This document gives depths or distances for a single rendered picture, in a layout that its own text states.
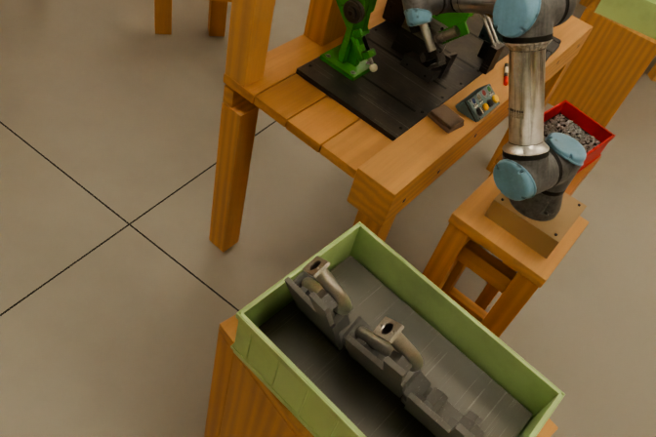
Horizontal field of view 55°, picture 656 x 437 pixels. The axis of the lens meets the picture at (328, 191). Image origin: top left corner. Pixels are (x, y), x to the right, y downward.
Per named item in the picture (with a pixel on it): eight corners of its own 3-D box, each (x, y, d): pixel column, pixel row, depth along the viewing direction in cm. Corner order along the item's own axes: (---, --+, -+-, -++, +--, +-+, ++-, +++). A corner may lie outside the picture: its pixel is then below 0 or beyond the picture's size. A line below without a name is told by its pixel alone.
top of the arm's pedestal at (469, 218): (583, 229, 195) (590, 221, 192) (540, 289, 176) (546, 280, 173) (497, 172, 206) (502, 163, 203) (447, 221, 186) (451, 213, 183)
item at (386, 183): (577, 55, 279) (594, 26, 268) (382, 228, 187) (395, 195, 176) (550, 39, 283) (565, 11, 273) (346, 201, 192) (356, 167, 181)
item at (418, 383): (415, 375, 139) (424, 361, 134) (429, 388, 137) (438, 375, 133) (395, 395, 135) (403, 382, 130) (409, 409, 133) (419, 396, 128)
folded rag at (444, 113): (426, 115, 204) (429, 108, 201) (441, 108, 208) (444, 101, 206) (447, 135, 199) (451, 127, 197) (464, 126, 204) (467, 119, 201)
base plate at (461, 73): (544, 29, 262) (546, 24, 260) (394, 142, 195) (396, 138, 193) (461, -18, 275) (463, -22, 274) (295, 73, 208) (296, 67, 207)
